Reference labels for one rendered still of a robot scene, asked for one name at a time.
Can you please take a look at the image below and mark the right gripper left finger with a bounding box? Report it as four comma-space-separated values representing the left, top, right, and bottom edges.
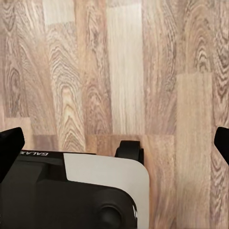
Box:
0, 127, 25, 184

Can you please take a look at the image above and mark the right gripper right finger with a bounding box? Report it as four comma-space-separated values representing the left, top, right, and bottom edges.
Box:
214, 127, 229, 164

